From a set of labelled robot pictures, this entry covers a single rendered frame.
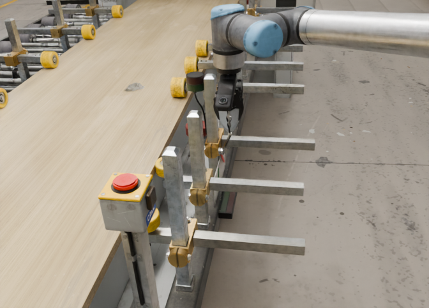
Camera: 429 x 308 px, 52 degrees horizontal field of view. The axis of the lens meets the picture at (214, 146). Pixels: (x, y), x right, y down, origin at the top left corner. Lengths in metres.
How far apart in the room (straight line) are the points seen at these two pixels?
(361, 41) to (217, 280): 1.48
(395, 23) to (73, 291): 0.87
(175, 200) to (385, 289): 1.43
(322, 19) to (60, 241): 0.83
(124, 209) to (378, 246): 1.90
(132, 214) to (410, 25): 0.64
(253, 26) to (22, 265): 0.78
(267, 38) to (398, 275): 1.54
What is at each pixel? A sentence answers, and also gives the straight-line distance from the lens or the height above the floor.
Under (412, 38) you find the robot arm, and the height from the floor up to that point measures 1.36.
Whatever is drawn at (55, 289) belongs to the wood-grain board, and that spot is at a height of 0.90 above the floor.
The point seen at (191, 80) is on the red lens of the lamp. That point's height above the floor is 1.10.
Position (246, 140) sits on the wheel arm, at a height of 0.86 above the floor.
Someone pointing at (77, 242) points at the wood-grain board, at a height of 0.90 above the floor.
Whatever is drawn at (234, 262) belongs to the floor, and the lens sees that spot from 2.28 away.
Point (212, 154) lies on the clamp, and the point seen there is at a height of 0.84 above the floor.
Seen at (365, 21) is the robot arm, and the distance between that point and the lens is 1.04.
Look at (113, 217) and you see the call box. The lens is 0.73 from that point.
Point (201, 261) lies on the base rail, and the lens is 1.31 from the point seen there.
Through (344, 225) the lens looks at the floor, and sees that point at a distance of 2.55.
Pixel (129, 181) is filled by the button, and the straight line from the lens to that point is 0.71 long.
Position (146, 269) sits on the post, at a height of 1.05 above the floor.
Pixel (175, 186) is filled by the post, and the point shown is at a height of 1.04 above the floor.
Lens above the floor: 1.63
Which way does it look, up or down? 31 degrees down
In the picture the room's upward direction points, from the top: 3 degrees counter-clockwise
